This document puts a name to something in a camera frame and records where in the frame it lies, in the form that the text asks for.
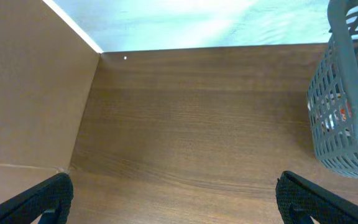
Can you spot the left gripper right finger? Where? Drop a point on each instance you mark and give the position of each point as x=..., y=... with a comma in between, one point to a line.
x=301, y=201

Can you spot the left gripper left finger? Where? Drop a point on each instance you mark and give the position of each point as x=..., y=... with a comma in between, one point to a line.
x=50, y=201

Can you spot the grey plastic basket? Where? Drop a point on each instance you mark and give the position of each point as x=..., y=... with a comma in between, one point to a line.
x=335, y=141

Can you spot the brown side board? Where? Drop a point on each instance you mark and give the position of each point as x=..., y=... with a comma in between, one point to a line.
x=46, y=70

